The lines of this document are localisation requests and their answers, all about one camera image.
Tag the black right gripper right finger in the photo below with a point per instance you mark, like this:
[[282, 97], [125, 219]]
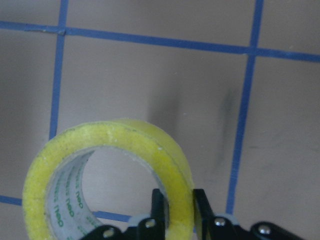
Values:
[[207, 224]]

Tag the yellow clear tape roll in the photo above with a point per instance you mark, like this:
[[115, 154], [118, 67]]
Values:
[[53, 203]]

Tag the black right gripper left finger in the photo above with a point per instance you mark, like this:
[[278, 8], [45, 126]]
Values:
[[153, 227]]

